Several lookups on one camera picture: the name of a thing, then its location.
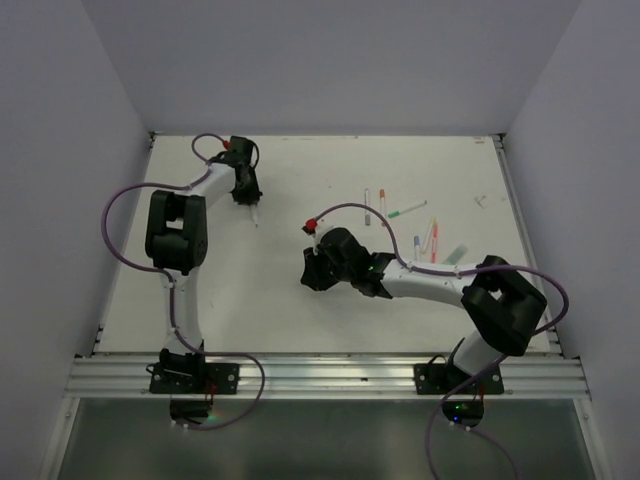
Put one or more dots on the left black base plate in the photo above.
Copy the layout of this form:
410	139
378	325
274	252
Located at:
190	374

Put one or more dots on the aluminium front rail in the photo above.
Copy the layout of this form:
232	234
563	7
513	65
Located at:
360	377

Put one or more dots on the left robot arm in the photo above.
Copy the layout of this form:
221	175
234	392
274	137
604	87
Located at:
176	241

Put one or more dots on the blue capped white pen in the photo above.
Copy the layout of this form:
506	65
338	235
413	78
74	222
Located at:
254	214

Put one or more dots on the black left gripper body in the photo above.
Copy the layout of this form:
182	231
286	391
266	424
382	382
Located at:
251	178

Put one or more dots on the green capped white pen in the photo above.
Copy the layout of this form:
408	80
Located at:
407	209

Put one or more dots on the pink capped pen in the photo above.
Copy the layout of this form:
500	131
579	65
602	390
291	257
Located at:
434	243

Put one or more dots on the purple capped white pen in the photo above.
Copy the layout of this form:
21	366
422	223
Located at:
416	248

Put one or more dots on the orange capped white pen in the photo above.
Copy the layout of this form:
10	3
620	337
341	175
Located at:
382	203

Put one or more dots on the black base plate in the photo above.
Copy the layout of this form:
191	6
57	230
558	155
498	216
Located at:
466	407
190	374

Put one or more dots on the grey capped white pen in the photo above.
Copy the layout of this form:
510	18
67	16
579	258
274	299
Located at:
367	203

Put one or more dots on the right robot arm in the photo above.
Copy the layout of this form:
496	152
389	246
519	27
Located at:
504	307

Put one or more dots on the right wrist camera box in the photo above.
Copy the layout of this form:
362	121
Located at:
317	229

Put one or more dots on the yellow capped white pen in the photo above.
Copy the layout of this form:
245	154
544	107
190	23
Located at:
426	239

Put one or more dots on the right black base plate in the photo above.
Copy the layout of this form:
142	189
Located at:
466	407

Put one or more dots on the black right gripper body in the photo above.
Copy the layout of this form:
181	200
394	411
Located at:
343	272

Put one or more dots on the green highlighter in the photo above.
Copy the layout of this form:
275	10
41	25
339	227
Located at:
456	255

